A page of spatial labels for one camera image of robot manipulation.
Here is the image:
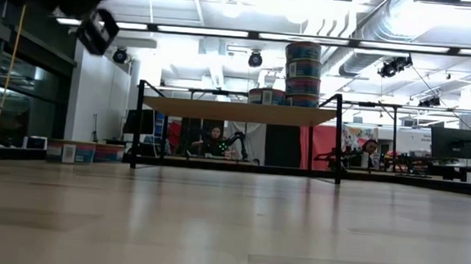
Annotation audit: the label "silver ventilation duct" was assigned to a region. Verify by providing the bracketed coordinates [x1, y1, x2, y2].
[310, 0, 423, 93]

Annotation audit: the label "person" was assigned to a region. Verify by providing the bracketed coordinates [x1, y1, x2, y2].
[358, 138, 380, 169]
[190, 123, 233, 160]

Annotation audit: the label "white cloth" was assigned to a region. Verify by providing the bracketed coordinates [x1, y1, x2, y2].
[225, 121, 268, 151]

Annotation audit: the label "black table frame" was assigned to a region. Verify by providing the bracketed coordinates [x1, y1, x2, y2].
[0, 145, 471, 198]

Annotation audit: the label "black computer monitor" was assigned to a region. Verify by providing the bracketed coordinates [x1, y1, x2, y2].
[122, 107, 156, 136]
[429, 126, 471, 160]

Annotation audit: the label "black panel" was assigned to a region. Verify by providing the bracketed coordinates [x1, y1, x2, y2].
[263, 123, 303, 168]

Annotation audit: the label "yellow cable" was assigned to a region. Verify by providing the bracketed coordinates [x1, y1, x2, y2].
[0, 2, 27, 136]

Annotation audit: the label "colourful poster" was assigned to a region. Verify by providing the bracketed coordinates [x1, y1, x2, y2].
[341, 123, 380, 159]

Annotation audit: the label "wooden shelf black legs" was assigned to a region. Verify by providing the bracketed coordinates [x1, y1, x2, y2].
[128, 78, 348, 186]

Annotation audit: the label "black ceiling spotlight cluster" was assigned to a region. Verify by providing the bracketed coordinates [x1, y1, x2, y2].
[376, 52, 415, 81]
[416, 93, 442, 110]

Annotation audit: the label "round black ceiling spotlight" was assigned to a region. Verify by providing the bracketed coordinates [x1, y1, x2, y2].
[247, 49, 264, 69]
[111, 46, 129, 65]

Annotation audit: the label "background black rig frame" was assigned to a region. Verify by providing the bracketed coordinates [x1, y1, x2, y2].
[152, 84, 471, 166]

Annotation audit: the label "cluttered background desk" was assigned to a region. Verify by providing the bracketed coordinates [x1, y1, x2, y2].
[375, 154, 471, 183]

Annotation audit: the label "long ceiling light rail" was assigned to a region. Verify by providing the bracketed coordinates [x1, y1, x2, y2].
[55, 16, 471, 58]

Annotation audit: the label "red curtain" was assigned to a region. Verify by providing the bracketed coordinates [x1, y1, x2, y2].
[297, 124, 343, 172]

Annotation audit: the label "white box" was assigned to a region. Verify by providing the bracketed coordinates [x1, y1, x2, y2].
[22, 135, 49, 152]

